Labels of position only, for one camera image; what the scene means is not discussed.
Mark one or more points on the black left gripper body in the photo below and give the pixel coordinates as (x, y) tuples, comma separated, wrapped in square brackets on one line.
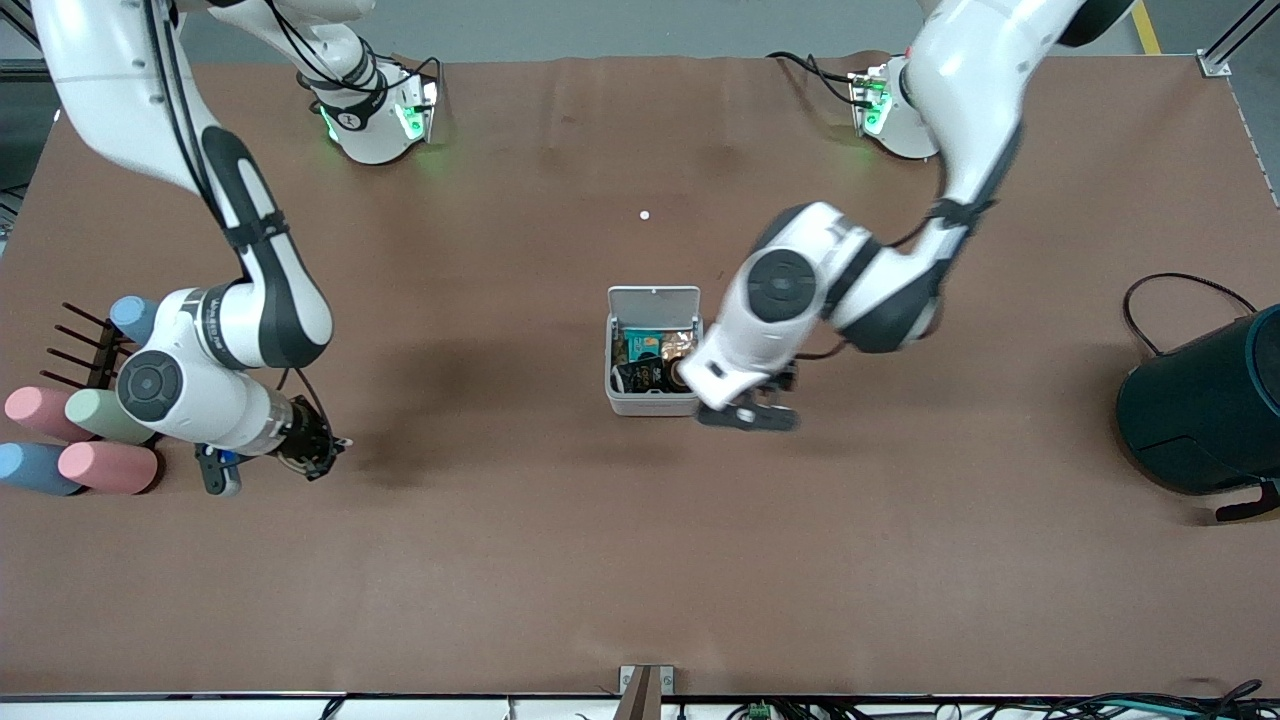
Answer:
[(783, 380)]

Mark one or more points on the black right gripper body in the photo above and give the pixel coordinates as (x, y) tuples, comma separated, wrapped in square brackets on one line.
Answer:
[(303, 440)]

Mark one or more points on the black tape roll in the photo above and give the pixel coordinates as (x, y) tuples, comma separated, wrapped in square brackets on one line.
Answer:
[(675, 376)]

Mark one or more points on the black snack packet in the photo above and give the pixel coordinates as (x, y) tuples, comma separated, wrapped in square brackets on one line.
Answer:
[(640, 378)]

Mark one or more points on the white square lidded bin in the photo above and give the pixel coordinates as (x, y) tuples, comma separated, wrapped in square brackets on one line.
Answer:
[(655, 302)]

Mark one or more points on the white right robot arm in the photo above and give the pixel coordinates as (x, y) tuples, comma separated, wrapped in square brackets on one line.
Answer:
[(260, 300)]

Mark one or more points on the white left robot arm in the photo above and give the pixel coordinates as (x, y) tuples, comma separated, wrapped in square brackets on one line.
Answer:
[(800, 290)]

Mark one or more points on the clear brown snack bag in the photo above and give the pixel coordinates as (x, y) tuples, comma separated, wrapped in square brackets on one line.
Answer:
[(682, 343)]

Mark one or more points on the teal snack packet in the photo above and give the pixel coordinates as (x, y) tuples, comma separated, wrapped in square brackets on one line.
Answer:
[(640, 345)]

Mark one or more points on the brown paper table cover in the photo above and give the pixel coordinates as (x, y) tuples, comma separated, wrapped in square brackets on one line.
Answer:
[(640, 560)]

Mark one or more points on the pink plastic cup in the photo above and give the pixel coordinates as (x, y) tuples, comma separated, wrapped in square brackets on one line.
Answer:
[(108, 467), (40, 412)]

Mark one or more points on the pale green plastic cup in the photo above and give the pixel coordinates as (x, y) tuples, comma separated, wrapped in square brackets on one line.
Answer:
[(95, 412)]

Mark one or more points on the light blue plastic cup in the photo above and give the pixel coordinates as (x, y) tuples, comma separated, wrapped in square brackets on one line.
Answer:
[(35, 468), (128, 315)]

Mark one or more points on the black pronged cup rack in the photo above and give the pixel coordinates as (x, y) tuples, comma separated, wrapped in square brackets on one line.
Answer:
[(100, 350)]

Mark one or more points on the dark teal electric kettle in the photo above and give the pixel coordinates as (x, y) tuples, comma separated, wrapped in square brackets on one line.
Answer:
[(1200, 415)]

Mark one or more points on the grey metal table bracket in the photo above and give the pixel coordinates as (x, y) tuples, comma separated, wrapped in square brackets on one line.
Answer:
[(645, 690)]

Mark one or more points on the aluminium frame post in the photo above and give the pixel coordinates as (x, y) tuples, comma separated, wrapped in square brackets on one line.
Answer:
[(1215, 66), (20, 20)]

